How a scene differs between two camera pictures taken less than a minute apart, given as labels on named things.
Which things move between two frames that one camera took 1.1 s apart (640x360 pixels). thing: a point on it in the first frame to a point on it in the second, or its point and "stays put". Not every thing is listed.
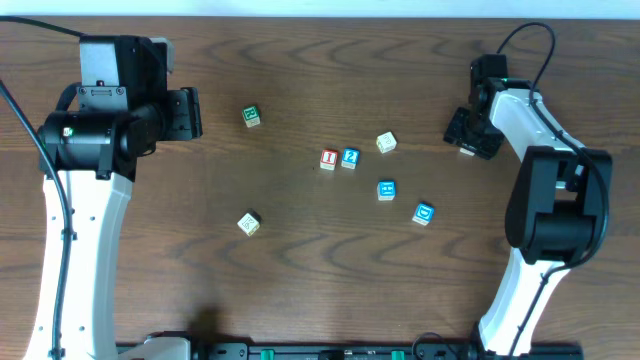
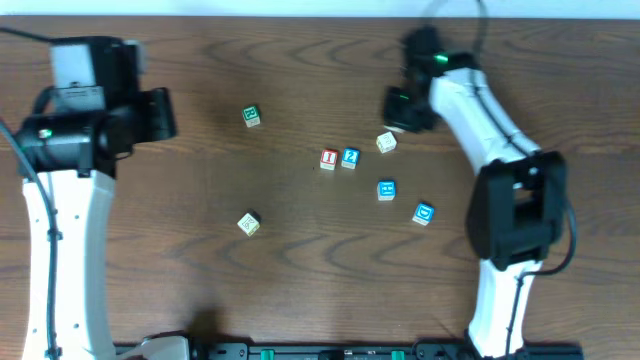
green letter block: [250, 116] stays put
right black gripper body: [470, 135] to [397, 110]
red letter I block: [328, 159] stays put
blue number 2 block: [350, 158] stays put
